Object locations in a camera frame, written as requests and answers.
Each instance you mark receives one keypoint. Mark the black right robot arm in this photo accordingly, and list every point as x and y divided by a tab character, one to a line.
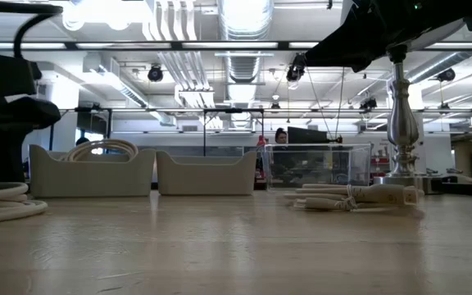
424	16

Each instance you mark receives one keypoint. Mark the black ceiling spotlight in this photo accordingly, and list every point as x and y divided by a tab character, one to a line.
295	71
155	73
447	75

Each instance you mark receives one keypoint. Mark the black computer monitor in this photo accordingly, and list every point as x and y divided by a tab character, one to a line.
307	135

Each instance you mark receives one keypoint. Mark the grey plastic bin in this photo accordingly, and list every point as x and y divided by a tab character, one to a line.
207	178
92	178

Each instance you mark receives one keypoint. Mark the silver lamp base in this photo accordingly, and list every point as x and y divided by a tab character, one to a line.
402	127

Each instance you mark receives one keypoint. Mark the person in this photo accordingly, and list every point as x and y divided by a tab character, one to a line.
281	136

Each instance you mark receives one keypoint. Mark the clear plastic container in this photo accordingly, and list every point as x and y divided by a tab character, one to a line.
318	164

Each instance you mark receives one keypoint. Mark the black overhead crossbar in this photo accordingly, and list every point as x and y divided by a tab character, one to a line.
174	45

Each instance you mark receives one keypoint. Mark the silver ventilation duct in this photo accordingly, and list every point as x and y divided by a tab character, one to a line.
244	65

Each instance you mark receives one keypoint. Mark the black background rig frame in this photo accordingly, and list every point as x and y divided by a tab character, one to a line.
234	110

